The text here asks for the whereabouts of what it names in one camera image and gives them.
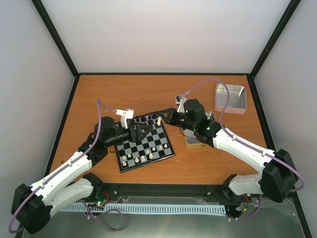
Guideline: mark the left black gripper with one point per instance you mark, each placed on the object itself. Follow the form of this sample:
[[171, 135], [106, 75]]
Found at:
[[139, 127]]

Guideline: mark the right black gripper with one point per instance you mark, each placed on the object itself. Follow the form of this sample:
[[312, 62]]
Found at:
[[171, 111]]

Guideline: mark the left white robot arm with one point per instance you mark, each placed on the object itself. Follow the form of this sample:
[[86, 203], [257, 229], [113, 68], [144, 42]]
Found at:
[[34, 205]]

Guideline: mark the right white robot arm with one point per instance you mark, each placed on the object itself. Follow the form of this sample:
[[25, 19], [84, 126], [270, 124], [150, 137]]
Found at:
[[275, 177]]

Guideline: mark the black chess piece set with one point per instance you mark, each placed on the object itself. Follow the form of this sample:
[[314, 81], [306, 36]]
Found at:
[[149, 119]]

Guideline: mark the green lit circuit board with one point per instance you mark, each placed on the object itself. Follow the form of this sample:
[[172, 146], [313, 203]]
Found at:
[[102, 199]]

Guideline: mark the black and silver chessboard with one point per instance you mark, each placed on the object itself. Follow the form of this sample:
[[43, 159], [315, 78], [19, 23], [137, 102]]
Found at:
[[158, 136]]

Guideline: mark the gold metal tin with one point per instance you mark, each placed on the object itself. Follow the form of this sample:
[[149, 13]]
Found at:
[[190, 140]]

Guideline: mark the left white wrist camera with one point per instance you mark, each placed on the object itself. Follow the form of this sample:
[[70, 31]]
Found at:
[[125, 116]]

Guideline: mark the black aluminium frame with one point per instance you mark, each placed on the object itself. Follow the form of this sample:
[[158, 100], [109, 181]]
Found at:
[[289, 11]]

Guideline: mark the light blue cable duct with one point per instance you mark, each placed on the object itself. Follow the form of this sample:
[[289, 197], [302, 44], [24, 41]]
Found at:
[[149, 209]]

